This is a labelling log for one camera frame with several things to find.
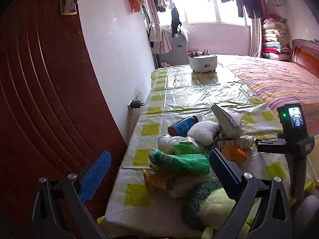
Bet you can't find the brown medicine bottle white cap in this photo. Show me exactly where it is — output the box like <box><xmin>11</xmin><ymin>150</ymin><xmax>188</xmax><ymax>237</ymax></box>
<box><xmin>168</xmin><ymin>114</ymin><xmax>203</xmax><ymax>137</ymax></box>

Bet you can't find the white wall socket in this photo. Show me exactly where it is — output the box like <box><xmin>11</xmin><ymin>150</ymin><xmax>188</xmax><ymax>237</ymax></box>
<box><xmin>128</xmin><ymin>94</ymin><xmax>140</xmax><ymax>115</ymax></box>

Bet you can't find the beige labelled bottle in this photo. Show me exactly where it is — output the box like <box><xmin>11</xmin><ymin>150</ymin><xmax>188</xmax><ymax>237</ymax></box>
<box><xmin>217</xmin><ymin>135</ymin><xmax>255</xmax><ymax>150</ymax></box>

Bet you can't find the black wall charger plug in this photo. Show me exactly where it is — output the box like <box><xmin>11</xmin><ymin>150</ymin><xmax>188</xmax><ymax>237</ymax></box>
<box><xmin>130</xmin><ymin>100</ymin><xmax>145</xmax><ymax>110</ymax></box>

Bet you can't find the green plastic bag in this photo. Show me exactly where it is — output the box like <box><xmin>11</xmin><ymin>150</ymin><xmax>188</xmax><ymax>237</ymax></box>
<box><xmin>148</xmin><ymin>148</ymin><xmax>210</xmax><ymax>174</ymax></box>

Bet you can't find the dark red wooden door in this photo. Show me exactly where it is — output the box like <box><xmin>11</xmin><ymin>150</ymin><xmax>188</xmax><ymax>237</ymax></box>
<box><xmin>1</xmin><ymin>0</ymin><xmax>127</xmax><ymax>238</ymax></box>

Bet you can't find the clear plastic bag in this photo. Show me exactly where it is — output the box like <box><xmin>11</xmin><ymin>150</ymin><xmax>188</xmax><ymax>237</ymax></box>
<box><xmin>157</xmin><ymin>134</ymin><xmax>207</xmax><ymax>155</ymax></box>

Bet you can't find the striped pink bed cover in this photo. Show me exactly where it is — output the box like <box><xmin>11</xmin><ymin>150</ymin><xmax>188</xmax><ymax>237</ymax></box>
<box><xmin>218</xmin><ymin>55</ymin><xmax>318</xmax><ymax>135</ymax></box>

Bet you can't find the green checkered plastic tablecloth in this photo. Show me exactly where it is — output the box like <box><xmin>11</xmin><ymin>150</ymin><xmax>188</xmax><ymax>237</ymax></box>
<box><xmin>98</xmin><ymin>64</ymin><xmax>282</xmax><ymax>238</ymax></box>

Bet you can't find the green plush toy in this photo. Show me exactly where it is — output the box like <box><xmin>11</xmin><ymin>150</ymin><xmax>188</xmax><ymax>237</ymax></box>
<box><xmin>182</xmin><ymin>177</ymin><xmax>251</xmax><ymax>239</ymax></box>

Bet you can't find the stack of folded blankets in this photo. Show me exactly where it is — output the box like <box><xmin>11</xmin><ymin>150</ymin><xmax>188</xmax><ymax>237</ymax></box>
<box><xmin>261</xmin><ymin>15</ymin><xmax>292</xmax><ymax>62</ymax></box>

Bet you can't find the beige hanging cloth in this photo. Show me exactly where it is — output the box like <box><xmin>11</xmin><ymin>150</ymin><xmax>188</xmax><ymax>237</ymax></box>
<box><xmin>149</xmin><ymin>22</ymin><xmax>171</xmax><ymax>55</ymax></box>

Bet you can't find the white paper carton box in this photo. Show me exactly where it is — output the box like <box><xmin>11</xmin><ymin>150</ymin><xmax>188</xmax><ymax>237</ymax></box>
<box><xmin>211</xmin><ymin>104</ymin><xmax>238</xmax><ymax>135</ymax></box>

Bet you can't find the white plush toy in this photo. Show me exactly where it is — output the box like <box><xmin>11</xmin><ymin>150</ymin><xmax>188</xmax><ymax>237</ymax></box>
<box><xmin>187</xmin><ymin>112</ymin><xmax>243</xmax><ymax>146</ymax></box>

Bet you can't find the red wooden headboard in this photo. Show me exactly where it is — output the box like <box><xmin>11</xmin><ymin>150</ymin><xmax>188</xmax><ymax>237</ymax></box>
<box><xmin>292</xmin><ymin>39</ymin><xmax>319</xmax><ymax>78</ymax></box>

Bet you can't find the orange plastic cap piece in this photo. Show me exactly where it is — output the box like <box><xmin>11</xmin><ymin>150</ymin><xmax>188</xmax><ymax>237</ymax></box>
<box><xmin>221</xmin><ymin>146</ymin><xmax>247</xmax><ymax>166</ymax></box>

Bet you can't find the black handheld gripper with camera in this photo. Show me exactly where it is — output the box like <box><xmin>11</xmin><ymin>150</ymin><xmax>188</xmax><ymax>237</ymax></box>
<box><xmin>255</xmin><ymin>103</ymin><xmax>315</xmax><ymax>200</ymax></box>

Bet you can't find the grey cabinet by window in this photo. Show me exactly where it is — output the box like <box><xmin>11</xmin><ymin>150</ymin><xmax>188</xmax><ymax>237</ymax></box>
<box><xmin>158</xmin><ymin>30</ymin><xmax>189</xmax><ymax>66</ymax></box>

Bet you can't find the white round pot container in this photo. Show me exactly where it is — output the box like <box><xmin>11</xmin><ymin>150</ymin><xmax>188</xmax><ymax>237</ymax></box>
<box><xmin>189</xmin><ymin>55</ymin><xmax>218</xmax><ymax>73</ymax></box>

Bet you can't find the orange yellow snack wrapper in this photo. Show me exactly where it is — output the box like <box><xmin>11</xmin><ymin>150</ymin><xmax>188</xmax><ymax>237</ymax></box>
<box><xmin>142</xmin><ymin>169</ymin><xmax>176</xmax><ymax>195</ymax></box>

